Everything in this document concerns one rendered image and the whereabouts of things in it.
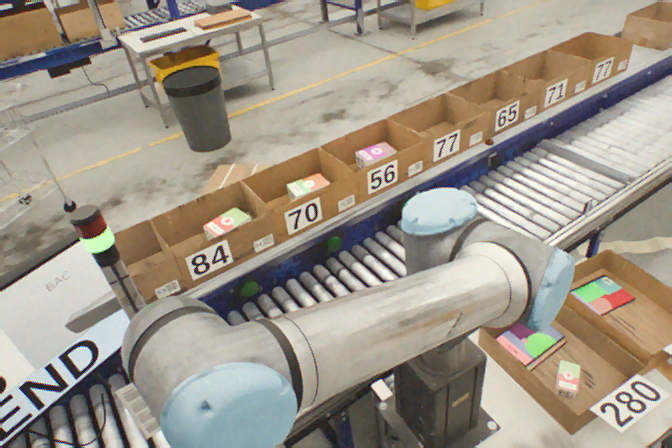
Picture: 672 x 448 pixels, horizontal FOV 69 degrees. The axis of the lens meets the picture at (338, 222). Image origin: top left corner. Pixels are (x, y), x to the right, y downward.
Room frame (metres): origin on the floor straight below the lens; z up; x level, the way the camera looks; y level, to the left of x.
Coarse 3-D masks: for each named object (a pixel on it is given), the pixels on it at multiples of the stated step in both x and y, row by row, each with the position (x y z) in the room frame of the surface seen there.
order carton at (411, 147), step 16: (368, 128) 2.08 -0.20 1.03; (384, 128) 2.12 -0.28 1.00; (400, 128) 2.04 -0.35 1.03; (336, 144) 1.99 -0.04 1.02; (352, 144) 2.03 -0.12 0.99; (368, 144) 2.07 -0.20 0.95; (400, 144) 2.04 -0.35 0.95; (416, 144) 1.85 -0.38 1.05; (352, 160) 2.02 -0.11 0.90; (384, 160) 1.76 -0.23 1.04; (400, 160) 1.80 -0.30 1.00; (416, 160) 1.85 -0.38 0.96; (400, 176) 1.80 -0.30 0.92; (384, 192) 1.76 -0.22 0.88
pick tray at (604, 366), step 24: (480, 336) 0.99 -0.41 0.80; (576, 336) 0.97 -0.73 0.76; (600, 336) 0.90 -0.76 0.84; (504, 360) 0.89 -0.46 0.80; (552, 360) 0.89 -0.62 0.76; (576, 360) 0.88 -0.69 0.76; (600, 360) 0.87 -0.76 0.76; (624, 360) 0.82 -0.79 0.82; (528, 384) 0.80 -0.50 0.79; (552, 384) 0.81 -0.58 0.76; (600, 384) 0.79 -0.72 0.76; (552, 408) 0.72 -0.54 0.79; (576, 408) 0.73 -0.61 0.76
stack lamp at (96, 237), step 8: (88, 224) 0.69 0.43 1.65; (96, 224) 0.70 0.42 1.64; (104, 224) 0.71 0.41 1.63; (80, 232) 0.69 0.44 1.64; (88, 232) 0.69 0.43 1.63; (96, 232) 0.70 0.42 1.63; (104, 232) 0.70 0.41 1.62; (88, 240) 0.69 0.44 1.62; (96, 240) 0.69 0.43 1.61; (104, 240) 0.70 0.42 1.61; (112, 240) 0.71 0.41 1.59; (88, 248) 0.69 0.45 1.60; (96, 248) 0.69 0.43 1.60; (104, 248) 0.69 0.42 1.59
